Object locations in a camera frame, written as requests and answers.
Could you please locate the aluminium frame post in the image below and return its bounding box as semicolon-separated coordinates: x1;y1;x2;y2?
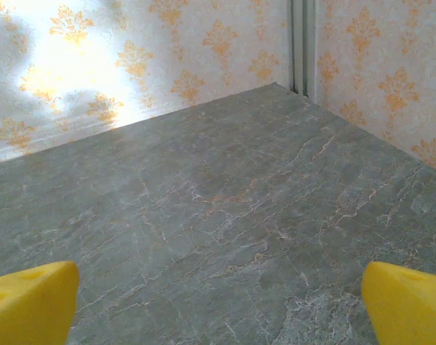
286;0;318;100

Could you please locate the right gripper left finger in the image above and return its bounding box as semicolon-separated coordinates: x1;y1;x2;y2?
0;261;80;345

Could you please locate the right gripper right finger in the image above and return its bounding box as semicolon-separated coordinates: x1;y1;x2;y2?
361;261;436;345

